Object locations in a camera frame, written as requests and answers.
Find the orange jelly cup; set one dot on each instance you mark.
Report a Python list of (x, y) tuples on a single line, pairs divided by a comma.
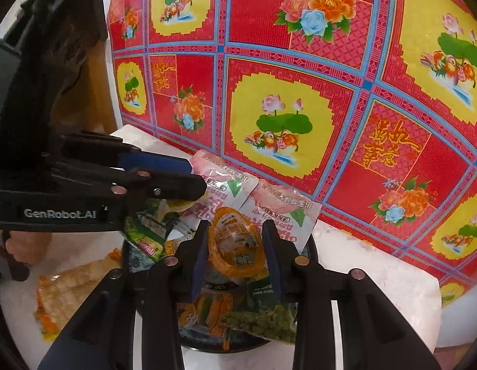
[(235, 247)]

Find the colourful gummy candy bag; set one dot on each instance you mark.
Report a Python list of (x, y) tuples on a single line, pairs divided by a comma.
[(202, 322)]

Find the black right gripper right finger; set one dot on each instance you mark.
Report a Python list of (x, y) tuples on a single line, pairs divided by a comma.
[(374, 334)]

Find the blue patterned ceramic plate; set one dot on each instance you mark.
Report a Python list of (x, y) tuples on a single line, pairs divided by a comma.
[(134, 261)]

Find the pink white snack bag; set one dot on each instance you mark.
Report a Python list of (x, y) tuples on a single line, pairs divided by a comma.
[(294, 214)]

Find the small green pea packet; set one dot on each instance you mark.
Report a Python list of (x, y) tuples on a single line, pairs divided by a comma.
[(148, 229)]

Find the red yellow floral cloth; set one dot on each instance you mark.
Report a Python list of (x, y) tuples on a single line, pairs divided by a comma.
[(368, 107)]

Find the pink snack packet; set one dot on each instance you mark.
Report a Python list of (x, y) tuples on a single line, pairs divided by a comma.
[(226, 186)]

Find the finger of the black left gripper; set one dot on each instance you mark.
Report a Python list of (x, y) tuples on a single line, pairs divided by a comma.
[(154, 183), (111, 151)]

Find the wooden cabinet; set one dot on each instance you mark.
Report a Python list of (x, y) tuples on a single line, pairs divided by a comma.
[(87, 105)]

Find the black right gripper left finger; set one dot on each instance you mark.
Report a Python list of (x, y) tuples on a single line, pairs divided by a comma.
[(100, 333)]

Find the orange chip bag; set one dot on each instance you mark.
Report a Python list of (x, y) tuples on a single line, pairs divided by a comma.
[(59, 296)]

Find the green pea snack bag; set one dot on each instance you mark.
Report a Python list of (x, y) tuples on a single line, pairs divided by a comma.
[(262, 314)]

